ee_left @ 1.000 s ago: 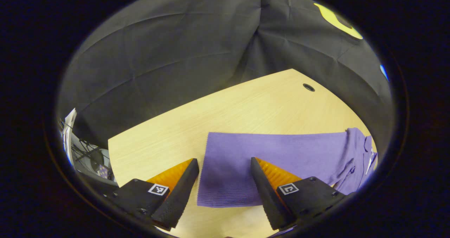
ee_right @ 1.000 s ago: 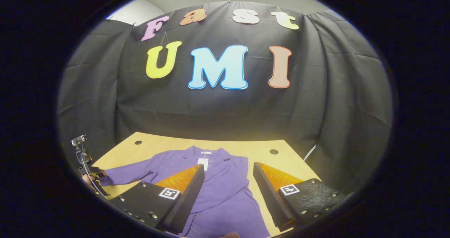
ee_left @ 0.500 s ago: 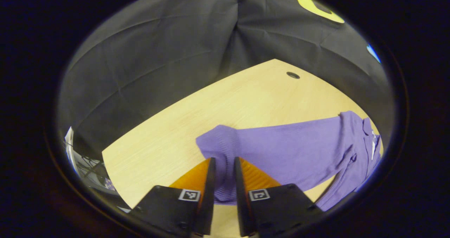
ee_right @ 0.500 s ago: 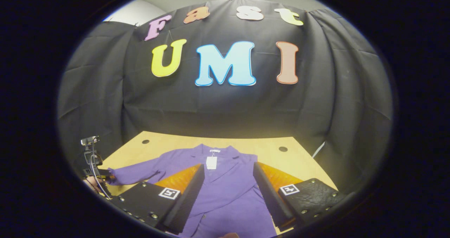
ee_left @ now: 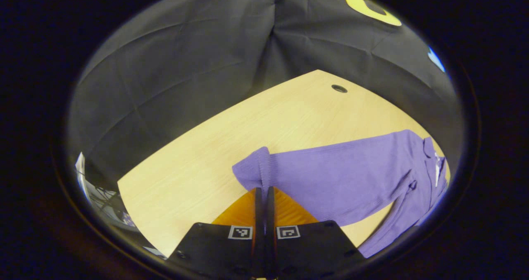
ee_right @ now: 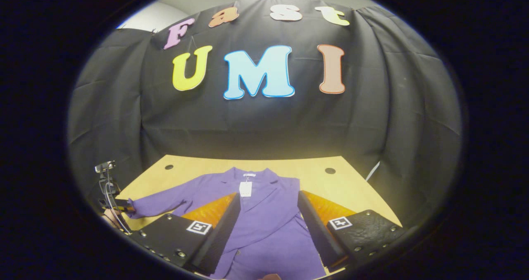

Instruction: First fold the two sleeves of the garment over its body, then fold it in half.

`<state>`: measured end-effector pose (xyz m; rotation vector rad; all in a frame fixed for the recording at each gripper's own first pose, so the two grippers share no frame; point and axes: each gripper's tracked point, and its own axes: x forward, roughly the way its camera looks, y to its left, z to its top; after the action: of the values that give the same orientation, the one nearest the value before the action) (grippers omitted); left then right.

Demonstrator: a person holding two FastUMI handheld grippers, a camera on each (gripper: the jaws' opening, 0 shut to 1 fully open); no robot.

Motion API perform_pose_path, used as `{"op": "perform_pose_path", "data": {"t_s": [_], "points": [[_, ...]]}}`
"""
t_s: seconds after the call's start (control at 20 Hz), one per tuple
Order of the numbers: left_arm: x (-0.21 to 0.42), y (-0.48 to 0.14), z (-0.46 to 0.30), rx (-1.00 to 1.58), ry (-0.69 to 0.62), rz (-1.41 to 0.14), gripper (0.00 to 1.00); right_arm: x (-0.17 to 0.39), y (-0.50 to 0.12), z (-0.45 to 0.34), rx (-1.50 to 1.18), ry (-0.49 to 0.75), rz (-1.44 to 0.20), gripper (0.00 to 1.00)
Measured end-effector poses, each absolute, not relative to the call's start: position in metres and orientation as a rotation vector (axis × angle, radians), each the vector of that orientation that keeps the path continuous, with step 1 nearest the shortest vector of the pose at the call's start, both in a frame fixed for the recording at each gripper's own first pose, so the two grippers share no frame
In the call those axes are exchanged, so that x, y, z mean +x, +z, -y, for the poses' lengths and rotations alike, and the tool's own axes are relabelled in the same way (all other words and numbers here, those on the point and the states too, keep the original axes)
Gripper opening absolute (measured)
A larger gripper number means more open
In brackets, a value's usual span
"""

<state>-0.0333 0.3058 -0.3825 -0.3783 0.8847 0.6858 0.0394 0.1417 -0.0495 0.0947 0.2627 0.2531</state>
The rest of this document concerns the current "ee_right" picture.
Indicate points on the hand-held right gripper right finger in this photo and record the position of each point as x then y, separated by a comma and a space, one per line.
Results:
318, 234

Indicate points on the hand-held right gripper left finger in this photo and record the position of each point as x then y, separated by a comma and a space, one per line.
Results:
219, 238

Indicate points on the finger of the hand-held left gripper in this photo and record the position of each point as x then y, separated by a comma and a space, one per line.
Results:
122, 206

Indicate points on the purple shirt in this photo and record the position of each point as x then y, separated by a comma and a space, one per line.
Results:
264, 214

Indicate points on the white garment hang tag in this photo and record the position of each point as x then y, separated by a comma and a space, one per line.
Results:
245, 188

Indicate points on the black backdrop cloth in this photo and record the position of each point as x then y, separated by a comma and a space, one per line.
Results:
289, 127

